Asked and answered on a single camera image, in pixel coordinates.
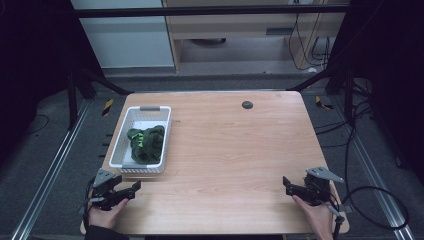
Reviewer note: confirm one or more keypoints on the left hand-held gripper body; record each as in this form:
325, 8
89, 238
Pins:
101, 188

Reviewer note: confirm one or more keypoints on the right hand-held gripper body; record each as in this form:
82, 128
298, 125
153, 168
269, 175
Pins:
318, 186

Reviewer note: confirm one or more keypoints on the person's left hand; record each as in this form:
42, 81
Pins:
105, 216

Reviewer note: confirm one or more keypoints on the person's right hand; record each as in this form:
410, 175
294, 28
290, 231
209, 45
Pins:
316, 218

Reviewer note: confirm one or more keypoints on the white plastic basket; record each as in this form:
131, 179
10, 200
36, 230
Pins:
133, 156

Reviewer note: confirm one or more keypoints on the dark green cloth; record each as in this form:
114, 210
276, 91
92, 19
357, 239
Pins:
148, 145

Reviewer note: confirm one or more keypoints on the yellow black floor tape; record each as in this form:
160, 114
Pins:
321, 103
107, 107

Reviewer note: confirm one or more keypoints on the dark round table grommet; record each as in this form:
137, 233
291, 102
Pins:
247, 105

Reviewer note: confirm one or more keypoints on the black metal stand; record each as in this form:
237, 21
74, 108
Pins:
72, 100
348, 96

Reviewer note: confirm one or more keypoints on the dark curtain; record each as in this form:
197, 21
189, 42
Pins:
393, 66
33, 66

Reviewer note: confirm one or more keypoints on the white cabinet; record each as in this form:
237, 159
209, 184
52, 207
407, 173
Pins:
126, 40

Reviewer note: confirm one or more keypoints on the light wooden desk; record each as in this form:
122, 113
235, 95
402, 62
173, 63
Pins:
233, 25

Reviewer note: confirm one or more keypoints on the aluminium floor rail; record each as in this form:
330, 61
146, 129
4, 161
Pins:
373, 173
50, 173

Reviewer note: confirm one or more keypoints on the black horizontal frame bar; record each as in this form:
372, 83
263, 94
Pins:
200, 11

